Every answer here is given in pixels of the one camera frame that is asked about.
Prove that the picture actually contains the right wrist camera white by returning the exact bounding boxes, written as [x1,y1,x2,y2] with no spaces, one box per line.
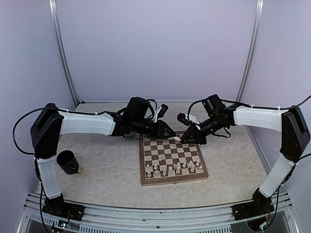
[177,113,201,130]

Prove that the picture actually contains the white chess king piece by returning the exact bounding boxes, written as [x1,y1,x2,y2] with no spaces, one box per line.
[175,163,181,175]

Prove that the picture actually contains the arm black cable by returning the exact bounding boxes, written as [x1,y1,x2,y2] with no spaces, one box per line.
[12,98,158,156]
[186,96,311,162]

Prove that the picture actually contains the wooden chess board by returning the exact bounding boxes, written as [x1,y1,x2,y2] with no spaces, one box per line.
[139,136,208,186]

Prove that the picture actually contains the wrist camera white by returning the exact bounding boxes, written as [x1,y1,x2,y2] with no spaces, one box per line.
[152,104,168,123]
[177,113,201,130]

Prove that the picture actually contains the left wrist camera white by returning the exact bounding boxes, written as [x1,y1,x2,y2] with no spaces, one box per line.
[152,104,168,123]

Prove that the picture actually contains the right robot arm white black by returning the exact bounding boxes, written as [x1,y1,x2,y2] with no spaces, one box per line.
[177,94,311,216]

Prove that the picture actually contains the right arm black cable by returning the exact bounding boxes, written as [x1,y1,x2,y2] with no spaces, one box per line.
[186,96,311,162]

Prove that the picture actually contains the right aluminium corner post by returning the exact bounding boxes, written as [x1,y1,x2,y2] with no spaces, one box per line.
[235,0,264,104]

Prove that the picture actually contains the black ribbed cup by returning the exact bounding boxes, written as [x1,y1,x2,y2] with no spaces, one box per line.
[56,150,79,175]

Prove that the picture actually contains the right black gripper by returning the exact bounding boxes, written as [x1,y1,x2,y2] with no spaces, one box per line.
[181,115,226,145]

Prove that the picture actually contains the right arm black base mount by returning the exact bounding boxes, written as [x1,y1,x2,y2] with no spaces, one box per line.
[232,202,275,220]

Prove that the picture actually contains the aluminium corner post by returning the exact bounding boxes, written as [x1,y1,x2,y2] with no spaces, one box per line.
[235,0,264,104]
[49,0,79,107]

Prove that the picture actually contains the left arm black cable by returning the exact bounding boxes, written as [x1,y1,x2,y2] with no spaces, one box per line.
[12,98,158,156]

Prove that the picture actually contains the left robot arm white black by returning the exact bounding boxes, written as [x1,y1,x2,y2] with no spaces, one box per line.
[30,97,176,216]

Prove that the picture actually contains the aluminium front rail frame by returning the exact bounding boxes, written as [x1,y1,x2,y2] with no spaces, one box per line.
[13,192,302,233]

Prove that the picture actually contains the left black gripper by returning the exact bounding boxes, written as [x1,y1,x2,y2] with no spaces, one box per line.
[132,117,176,140]

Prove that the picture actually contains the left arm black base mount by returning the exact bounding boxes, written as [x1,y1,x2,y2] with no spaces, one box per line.
[42,201,85,221]

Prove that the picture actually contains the white chess rook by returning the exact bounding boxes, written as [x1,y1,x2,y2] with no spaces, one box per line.
[154,170,160,177]

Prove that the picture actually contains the left aluminium corner post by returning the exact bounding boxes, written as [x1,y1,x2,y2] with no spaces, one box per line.
[49,0,79,107]

